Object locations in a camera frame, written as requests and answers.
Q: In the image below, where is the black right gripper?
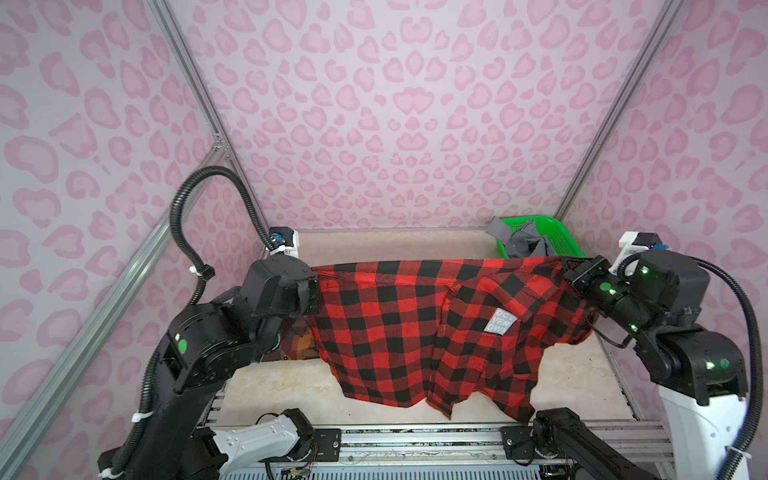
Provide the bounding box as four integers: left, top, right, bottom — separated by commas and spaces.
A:
558, 251, 656, 337

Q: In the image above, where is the green plastic basket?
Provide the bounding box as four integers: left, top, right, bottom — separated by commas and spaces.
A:
500, 215, 584, 258

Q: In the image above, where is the red black plaid shirt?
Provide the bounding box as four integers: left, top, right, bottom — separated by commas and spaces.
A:
304, 257, 595, 423

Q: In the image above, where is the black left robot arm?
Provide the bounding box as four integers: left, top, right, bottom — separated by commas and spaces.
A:
97, 254, 319, 479

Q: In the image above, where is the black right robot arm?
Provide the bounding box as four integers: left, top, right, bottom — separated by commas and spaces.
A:
565, 249, 763, 479

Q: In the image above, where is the folded brown plaid shirt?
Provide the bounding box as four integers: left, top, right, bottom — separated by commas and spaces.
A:
280, 317, 320, 360

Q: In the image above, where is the grey shirt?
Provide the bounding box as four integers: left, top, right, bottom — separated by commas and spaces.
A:
486, 217, 557, 259

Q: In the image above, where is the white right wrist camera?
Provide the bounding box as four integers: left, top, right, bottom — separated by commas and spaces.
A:
611, 231, 669, 273

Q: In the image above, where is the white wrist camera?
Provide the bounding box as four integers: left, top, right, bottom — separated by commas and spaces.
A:
611, 231, 669, 273
267, 226, 300, 258

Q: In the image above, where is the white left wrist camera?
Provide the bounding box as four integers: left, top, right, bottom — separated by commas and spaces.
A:
267, 226, 300, 258

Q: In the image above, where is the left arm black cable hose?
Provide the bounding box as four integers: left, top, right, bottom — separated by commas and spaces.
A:
98, 165, 280, 478

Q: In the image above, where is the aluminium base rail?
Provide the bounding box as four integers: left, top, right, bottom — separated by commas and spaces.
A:
158, 383, 691, 480

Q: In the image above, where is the right corner aluminium post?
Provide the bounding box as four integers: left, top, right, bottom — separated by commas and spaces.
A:
554, 0, 688, 223

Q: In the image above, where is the corner aluminium post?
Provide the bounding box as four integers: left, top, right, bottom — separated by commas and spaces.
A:
145, 0, 269, 230
554, 0, 688, 223

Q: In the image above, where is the left corner aluminium post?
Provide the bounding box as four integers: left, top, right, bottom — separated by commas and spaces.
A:
145, 0, 269, 230

